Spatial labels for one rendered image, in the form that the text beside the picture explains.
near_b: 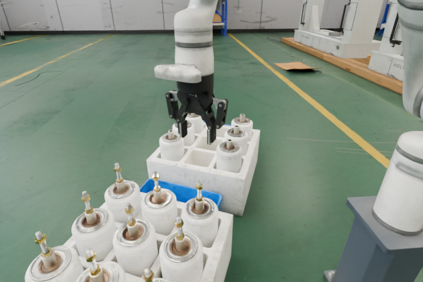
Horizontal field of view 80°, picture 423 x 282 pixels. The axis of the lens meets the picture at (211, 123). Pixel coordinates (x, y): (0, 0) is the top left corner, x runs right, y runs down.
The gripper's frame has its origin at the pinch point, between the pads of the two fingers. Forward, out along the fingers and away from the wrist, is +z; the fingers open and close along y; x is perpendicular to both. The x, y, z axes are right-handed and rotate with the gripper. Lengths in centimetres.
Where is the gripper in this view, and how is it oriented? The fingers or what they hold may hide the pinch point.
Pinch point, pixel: (196, 134)
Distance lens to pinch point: 55.7
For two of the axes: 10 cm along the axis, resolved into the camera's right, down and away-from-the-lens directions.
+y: -8.9, -2.0, 4.0
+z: 0.0, 9.0, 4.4
